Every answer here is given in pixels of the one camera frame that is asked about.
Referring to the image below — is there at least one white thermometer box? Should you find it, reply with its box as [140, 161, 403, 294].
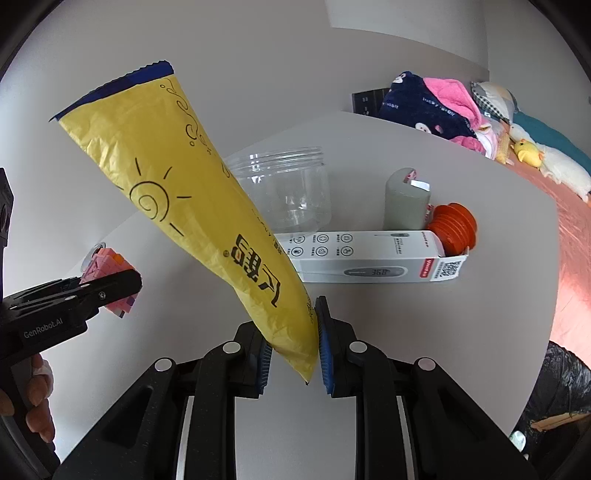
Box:
[276, 230, 468, 284]

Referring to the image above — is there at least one orange ribbed bottle cap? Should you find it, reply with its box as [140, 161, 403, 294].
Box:
[427, 202, 478, 257]

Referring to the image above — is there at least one pink bed sheet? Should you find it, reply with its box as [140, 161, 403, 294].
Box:
[510, 162, 591, 364]

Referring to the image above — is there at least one black lined trash bin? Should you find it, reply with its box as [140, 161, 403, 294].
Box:
[511, 342, 590, 479]

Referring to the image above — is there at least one yellow snack bag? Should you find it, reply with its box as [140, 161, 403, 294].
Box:
[54, 61, 318, 382]

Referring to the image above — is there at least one pink puzzle cube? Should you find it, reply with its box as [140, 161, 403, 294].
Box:
[79, 247, 139, 319]

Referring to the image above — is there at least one pink fleece clothing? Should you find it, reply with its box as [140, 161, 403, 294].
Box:
[424, 78, 498, 160]

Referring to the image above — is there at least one white goose plush toy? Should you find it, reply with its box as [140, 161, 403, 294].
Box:
[509, 123, 591, 203]

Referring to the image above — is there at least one navy cartoon blanket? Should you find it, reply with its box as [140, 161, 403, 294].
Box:
[378, 71, 476, 140]

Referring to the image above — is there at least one checkered grey pillow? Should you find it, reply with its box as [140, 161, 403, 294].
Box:
[470, 81, 519, 124]

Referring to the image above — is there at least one person's left hand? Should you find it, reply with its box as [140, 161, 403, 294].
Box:
[26, 354, 55, 444]

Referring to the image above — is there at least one yellow duck plush toy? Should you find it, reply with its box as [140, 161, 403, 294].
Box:
[513, 139, 544, 169]

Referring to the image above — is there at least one silver desk cable grommet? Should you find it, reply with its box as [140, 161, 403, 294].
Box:
[80, 241, 106, 273]

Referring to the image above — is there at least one clear plastic jar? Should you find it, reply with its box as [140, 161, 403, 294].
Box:
[226, 147, 332, 234]

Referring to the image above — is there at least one teal pillow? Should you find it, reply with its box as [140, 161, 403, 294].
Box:
[513, 111, 591, 173]

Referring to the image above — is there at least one black wall socket panel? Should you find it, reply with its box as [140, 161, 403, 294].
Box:
[352, 88, 390, 118]

